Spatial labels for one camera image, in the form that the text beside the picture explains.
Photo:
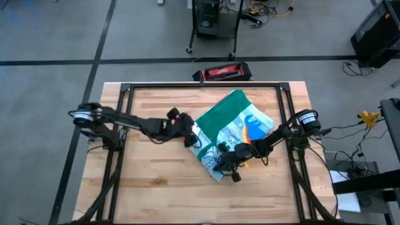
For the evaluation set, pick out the black wheeled cart stand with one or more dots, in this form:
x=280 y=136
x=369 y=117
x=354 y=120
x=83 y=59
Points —
x=228 y=28

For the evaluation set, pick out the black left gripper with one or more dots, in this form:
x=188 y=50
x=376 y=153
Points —
x=165 y=129

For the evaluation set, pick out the grey side table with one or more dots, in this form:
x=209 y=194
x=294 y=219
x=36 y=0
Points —
x=392 y=122

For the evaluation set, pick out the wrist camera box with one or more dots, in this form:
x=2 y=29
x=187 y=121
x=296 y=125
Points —
x=225 y=162
x=186 y=120

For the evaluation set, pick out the black aluminium rig frame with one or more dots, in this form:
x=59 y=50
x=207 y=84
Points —
x=187 y=85

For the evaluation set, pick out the black side beam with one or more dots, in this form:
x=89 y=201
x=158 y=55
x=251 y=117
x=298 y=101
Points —
x=365 y=185

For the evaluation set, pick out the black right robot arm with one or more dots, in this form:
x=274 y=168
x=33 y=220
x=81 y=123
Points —
x=281 y=134

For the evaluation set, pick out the dinosaur print towel green back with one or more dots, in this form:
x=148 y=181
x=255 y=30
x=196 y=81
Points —
x=234 y=125

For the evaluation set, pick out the black equipment case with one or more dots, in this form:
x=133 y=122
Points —
x=378 y=34

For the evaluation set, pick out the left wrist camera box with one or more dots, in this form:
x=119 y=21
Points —
x=186 y=120

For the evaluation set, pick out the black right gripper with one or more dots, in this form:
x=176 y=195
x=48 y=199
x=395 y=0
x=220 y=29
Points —
x=247 y=151

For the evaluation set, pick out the red and black tool case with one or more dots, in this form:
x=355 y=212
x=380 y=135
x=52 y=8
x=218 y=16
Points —
x=223 y=72

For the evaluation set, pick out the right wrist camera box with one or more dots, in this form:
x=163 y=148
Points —
x=225 y=162

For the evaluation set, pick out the black computer tower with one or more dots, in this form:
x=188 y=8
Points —
x=206 y=18

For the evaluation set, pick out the white paper sheet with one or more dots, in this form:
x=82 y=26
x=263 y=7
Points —
x=350 y=203

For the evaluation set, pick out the black power strip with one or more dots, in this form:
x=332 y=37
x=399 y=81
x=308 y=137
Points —
x=251 y=20

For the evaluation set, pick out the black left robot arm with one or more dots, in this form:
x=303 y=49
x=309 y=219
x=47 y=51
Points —
x=125 y=120

